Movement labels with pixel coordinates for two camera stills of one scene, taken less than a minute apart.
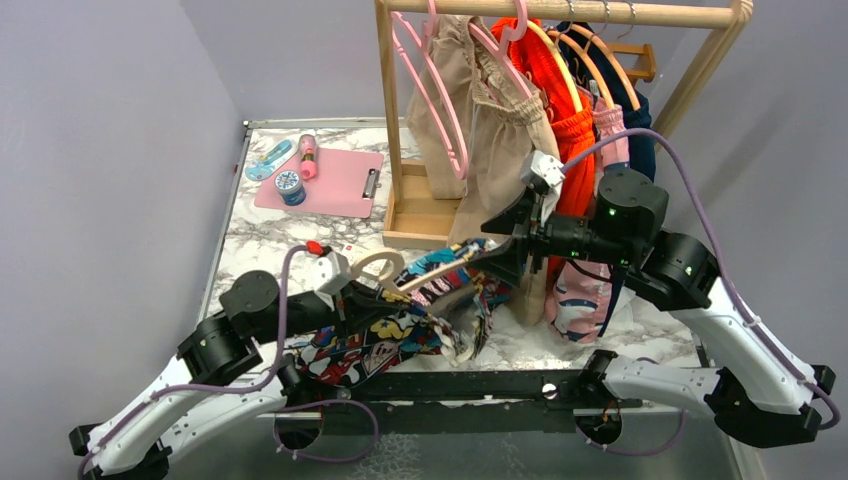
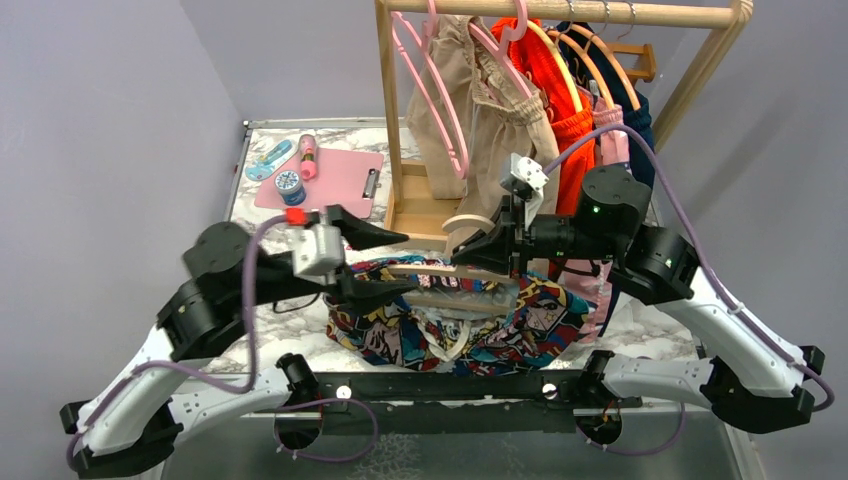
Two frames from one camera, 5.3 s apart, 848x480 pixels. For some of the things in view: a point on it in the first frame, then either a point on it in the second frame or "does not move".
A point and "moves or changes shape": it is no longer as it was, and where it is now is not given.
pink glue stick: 308,156 does not move
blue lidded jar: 288,183 does not move
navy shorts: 625,86 does not move
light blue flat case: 279,154 does not move
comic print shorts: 453,293 moves or changes shape
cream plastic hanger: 412,281 -> 461,229
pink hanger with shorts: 500,51 does not move
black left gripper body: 348,309 -> 306,284
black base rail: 458,403 does not move
